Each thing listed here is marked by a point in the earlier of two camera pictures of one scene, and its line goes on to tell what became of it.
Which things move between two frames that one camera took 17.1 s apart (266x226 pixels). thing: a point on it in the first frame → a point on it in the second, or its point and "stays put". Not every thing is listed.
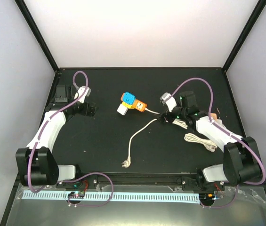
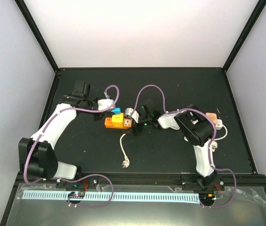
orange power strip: x=137 y=104 → x=127 y=123
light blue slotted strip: x=117 y=197 stays put
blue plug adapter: x=129 y=98 → x=116 y=110
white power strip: x=219 y=122 stays put
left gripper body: x=84 y=111 → x=95 y=117
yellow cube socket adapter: x=126 y=105 → x=117 y=120
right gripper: x=170 y=119 → x=134 y=131
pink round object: x=213 y=116 stays put
